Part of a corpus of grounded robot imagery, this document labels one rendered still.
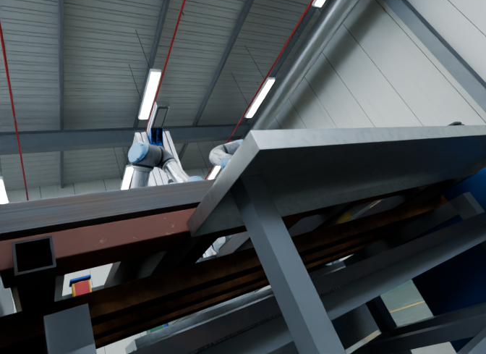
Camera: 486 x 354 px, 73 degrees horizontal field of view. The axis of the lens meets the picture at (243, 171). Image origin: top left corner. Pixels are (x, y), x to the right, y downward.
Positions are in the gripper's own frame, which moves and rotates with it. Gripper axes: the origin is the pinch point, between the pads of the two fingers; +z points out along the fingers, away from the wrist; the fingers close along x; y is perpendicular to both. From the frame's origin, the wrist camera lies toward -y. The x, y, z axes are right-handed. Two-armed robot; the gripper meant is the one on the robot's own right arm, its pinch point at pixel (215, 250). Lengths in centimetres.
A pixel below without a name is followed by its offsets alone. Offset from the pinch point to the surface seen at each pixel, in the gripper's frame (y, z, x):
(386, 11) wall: 722, -503, 87
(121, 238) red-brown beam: -50, 11, -62
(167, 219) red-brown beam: -41, 9, -62
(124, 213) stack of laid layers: -48, 6, -62
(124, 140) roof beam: 195, -575, 667
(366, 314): 80, 48, 16
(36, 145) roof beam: -24, -575, 674
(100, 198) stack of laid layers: -52, 3, -62
